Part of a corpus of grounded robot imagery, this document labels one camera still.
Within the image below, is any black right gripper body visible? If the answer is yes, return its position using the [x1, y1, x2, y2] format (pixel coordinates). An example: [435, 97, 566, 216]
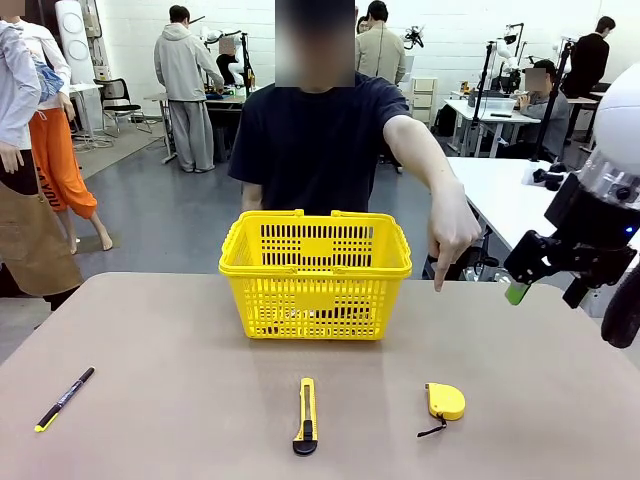
[543, 172, 640, 290]

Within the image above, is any person in beige jacket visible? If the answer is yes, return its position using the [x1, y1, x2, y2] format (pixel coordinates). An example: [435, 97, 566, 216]
[355, 0, 407, 87]

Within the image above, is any person's left hand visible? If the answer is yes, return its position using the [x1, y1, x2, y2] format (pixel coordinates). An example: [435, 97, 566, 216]
[426, 185, 484, 294]

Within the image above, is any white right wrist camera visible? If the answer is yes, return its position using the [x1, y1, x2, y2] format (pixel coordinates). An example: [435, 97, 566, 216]
[521, 166, 568, 193]

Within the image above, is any person in black clothes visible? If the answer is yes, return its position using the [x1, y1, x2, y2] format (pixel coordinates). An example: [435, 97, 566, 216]
[563, 15, 617, 101]

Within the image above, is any black pen with yellow cap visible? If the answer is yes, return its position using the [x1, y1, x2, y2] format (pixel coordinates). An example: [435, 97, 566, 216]
[34, 367, 96, 434]

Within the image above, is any person in dark t-shirt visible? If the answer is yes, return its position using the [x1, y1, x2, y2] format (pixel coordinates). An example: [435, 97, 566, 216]
[227, 0, 484, 294]

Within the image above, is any black backpack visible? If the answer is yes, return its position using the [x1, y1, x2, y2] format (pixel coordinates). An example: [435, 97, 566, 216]
[422, 219, 502, 282]

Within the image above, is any yellow black utility knife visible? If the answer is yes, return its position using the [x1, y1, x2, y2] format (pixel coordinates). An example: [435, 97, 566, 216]
[292, 377, 320, 457]

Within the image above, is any mannequin with orange pants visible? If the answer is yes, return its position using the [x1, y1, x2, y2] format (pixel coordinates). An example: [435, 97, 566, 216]
[14, 0, 114, 255]

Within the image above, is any white drawer cabinet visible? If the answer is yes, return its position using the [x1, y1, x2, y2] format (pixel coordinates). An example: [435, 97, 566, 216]
[409, 75, 438, 133]

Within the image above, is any black tripod pole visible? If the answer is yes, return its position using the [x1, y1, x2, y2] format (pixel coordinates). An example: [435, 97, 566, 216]
[468, 41, 497, 159]
[530, 39, 577, 164]

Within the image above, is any seated person in grey top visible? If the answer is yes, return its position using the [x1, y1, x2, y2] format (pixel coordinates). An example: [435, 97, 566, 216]
[517, 58, 572, 162]

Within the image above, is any small white desk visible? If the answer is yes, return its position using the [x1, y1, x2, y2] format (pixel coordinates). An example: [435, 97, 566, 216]
[443, 98, 542, 159]

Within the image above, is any person's left forearm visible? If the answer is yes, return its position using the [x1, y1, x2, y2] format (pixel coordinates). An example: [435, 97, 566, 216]
[382, 113, 467, 201]

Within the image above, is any white standing air conditioner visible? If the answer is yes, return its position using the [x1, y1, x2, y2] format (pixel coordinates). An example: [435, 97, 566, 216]
[54, 0, 97, 87]

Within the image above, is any yellow tape measure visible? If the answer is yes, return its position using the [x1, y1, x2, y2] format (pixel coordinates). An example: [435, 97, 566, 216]
[416, 382, 467, 439]

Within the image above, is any large white table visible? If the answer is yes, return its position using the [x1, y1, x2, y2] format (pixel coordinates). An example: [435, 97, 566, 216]
[443, 156, 601, 254]

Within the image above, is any person in grey hoodie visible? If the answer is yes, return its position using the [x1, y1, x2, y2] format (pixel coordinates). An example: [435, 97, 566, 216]
[153, 4, 226, 174]

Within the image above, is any yellow plastic shopping basket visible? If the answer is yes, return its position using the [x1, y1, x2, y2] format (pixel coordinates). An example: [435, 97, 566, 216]
[218, 209, 414, 343]

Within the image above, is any black office chair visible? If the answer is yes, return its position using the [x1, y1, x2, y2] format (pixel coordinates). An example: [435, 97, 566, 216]
[93, 77, 153, 139]

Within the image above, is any mannequin with brown apron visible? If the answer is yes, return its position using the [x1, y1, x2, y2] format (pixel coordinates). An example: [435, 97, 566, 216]
[0, 19, 86, 312]

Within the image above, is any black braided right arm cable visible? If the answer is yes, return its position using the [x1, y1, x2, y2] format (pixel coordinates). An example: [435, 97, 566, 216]
[599, 262, 640, 350]

